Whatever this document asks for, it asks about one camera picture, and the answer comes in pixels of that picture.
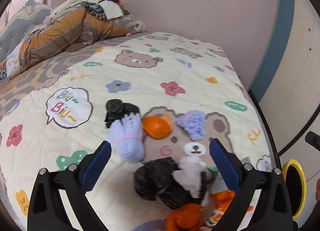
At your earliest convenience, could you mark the orange brown folded duvet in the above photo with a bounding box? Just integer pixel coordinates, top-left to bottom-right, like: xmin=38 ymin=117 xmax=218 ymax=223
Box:
xmin=18 ymin=5 xmax=145 ymax=72

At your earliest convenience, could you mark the orange tangerine peel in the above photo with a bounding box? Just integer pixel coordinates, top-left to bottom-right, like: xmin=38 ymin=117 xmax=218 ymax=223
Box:
xmin=165 ymin=203 xmax=204 ymax=231

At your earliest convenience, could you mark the large crumpled black bag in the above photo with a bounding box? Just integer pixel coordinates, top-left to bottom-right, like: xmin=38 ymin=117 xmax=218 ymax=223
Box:
xmin=133 ymin=157 xmax=208 ymax=209

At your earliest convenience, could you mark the person's right hand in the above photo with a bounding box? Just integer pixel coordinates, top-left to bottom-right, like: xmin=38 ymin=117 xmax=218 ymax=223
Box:
xmin=315 ymin=179 xmax=320 ymax=201

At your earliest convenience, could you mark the small lilac yarn bundle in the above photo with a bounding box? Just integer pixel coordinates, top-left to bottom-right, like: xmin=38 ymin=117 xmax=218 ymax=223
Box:
xmin=175 ymin=110 xmax=206 ymax=141

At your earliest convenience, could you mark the crumpled white tissue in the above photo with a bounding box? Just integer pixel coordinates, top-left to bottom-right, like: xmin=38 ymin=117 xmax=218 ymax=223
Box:
xmin=172 ymin=156 xmax=207 ymax=198

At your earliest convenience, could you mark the small black bag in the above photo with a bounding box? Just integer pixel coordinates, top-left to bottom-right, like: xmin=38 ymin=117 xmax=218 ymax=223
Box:
xmin=105 ymin=99 xmax=140 ymax=129

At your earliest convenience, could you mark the large lilac yarn bundle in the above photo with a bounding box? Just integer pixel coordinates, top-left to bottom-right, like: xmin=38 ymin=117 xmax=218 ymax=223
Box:
xmin=108 ymin=113 xmax=145 ymax=162

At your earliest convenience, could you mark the grey blue pillow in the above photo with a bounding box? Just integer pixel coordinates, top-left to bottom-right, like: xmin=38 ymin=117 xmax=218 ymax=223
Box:
xmin=0 ymin=0 xmax=52 ymax=61

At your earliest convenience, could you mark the yellow rimmed trash bin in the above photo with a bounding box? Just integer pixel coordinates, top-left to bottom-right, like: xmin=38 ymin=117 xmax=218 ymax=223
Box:
xmin=282 ymin=159 xmax=307 ymax=220

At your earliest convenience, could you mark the cartoon bear bed quilt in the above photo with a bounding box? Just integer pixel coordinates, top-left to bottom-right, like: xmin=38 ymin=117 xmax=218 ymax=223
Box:
xmin=1 ymin=32 xmax=271 ymax=230

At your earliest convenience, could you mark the orange peel on bear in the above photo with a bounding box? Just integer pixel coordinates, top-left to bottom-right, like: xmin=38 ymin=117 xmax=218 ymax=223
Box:
xmin=143 ymin=114 xmax=173 ymax=139

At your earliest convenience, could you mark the pile of clothes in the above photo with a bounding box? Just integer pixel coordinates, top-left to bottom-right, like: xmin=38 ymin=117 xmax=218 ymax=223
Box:
xmin=81 ymin=0 xmax=130 ymax=21

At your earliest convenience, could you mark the orange snack wrapper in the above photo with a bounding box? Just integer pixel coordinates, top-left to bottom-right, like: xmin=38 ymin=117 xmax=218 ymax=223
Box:
xmin=203 ymin=166 xmax=254 ymax=228

